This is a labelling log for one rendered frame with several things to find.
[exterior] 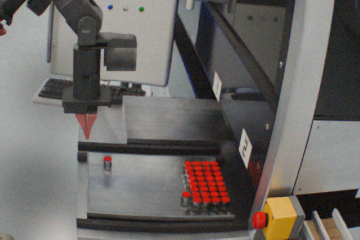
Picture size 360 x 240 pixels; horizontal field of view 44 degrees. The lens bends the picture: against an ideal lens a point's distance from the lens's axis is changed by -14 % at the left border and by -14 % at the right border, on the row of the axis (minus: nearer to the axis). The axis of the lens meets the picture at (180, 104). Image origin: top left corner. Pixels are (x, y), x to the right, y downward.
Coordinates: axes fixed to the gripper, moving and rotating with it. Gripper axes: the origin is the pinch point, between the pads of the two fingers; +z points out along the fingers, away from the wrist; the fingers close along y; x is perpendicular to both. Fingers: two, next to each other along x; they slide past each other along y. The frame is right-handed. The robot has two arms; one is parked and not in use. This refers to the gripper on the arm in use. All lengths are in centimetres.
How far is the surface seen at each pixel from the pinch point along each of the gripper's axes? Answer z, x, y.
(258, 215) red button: 9.1, -17.7, 33.8
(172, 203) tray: 21.5, 4.0, 19.6
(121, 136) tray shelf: 20.9, 35.3, 8.5
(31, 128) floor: 105, 188, -48
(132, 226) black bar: 19.6, -7.4, 9.0
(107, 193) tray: 20.8, 6.8, 3.8
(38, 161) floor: 106, 149, -39
